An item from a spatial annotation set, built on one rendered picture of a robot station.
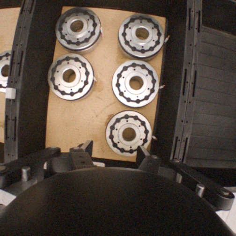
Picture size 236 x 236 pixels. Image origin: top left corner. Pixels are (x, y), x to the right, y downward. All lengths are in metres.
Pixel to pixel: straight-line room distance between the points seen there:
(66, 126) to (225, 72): 0.43
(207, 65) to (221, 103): 0.11
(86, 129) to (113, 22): 0.27
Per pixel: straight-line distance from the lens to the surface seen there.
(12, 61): 0.30
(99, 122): 0.32
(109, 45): 0.35
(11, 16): 0.49
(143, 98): 0.29
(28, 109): 0.30
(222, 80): 0.43
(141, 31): 0.35
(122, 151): 0.30
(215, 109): 0.41
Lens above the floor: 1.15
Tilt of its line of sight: 85 degrees down
